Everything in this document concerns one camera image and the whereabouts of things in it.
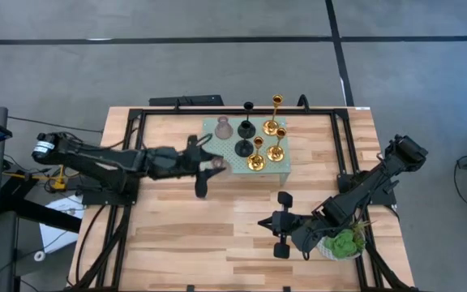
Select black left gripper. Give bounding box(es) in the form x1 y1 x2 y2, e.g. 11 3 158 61
172 135 227 200

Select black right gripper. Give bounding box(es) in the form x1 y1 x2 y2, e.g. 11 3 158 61
257 191 302 260

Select pink ribbed glass candle holder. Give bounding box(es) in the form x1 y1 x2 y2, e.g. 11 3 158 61
214 115 234 140
210 157 234 182

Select black metal candlestick holder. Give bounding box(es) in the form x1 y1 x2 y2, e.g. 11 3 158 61
236 101 257 140
234 123 255 158

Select gold metal candlestick holder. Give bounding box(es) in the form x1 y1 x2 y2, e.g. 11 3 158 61
266 127 288 163
262 93 285 137
246 135 267 172

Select green perforated metal shelf riser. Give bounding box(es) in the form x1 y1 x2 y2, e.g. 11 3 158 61
201 116 292 186

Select white triangle-patterned plant pot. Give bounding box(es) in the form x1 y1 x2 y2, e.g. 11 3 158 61
316 233 366 261

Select green artificial plant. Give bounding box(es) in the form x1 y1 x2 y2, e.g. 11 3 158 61
324 221 367 260

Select yellow clamp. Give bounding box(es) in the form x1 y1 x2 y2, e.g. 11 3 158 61
2 164 69 192

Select white paper sheets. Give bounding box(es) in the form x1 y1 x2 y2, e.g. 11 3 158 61
38 194 85 255

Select black metal table frame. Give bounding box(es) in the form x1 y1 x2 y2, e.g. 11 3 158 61
71 105 419 292

